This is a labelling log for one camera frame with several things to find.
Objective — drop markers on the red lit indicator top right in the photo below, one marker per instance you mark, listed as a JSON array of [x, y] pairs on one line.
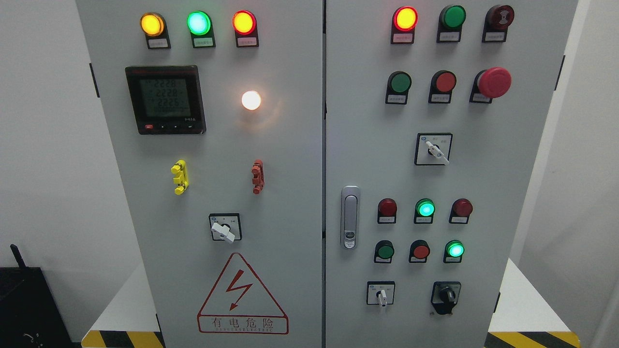
[[404, 22]]

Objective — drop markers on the red indicator light top left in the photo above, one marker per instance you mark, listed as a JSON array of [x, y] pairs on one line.
[[245, 28]]

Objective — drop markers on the green push button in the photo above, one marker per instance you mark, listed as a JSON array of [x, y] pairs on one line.
[[451, 20], [384, 252]]

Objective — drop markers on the green push button lower left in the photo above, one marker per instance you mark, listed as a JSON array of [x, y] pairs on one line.
[[384, 252]]

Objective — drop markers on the yellow indicator light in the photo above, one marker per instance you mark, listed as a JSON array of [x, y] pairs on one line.
[[155, 28]]

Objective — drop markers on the green push button second row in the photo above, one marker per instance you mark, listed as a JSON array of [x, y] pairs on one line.
[[398, 85]]

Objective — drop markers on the green illuminated button lower right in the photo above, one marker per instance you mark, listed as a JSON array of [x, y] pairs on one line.
[[453, 252]]

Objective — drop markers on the black box with antenna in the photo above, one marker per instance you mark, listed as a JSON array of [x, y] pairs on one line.
[[29, 317]]

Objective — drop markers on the green indicator light top left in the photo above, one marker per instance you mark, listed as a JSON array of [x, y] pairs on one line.
[[201, 29]]

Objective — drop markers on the dark red indicator light left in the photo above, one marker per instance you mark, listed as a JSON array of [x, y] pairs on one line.
[[387, 211]]

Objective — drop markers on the red indicator light right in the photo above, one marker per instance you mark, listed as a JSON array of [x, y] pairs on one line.
[[461, 211]]

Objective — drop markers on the white platform with hazard stripes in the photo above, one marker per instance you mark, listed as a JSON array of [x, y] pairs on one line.
[[523, 319]]

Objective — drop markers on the red electrical warning sticker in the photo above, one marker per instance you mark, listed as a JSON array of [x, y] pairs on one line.
[[240, 303]]

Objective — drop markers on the grey cabinet door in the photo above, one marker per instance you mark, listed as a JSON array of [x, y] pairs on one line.
[[281, 226], [372, 145]]

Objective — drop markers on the green lit indicator light middle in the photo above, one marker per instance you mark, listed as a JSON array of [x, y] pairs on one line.
[[424, 211]]

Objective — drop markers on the black digital power meter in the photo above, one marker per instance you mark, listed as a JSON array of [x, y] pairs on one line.
[[166, 99]]

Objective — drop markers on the white glowing indicator light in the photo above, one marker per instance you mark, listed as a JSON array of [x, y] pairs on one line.
[[251, 100]]

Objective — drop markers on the white selector switch left door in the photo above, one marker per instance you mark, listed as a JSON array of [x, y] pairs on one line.
[[225, 227]]

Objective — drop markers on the grey right cabinet door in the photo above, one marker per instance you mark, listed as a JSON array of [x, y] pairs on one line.
[[372, 145]]

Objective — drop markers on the white selector switch bottom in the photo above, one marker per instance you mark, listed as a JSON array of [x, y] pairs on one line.
[[380, 293]]

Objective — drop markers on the red push button second row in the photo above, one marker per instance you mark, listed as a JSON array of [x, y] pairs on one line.
[[441, 86]]

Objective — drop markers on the grey left cabinet door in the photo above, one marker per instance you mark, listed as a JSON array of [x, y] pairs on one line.
[[281, 226]]

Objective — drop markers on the red emergency stop button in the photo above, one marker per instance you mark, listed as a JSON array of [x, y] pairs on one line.
[[490, 84]]

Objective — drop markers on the silver door handle lock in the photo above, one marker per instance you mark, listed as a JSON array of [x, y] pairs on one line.
[[349, 216]]

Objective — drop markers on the white selector switch upper right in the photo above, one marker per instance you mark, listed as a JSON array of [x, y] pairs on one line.
[[433, 148]]

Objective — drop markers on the red terminal connector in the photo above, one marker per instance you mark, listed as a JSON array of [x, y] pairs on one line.
[[258, 179]]

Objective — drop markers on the red push button lower middle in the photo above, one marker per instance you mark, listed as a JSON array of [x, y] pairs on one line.
[[419, 251]]

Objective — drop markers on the yellow terminal connector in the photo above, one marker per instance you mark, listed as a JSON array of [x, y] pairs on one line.
[[179, 171]]

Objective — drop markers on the white selector switch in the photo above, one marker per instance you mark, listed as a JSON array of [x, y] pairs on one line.
[[380, 293], [433, 148]]

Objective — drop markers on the black rotary knob switch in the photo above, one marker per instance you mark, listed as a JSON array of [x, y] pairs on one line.
[[445, 296]]

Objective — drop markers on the green push button top right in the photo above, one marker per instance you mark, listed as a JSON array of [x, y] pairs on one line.
[[451, 20]]

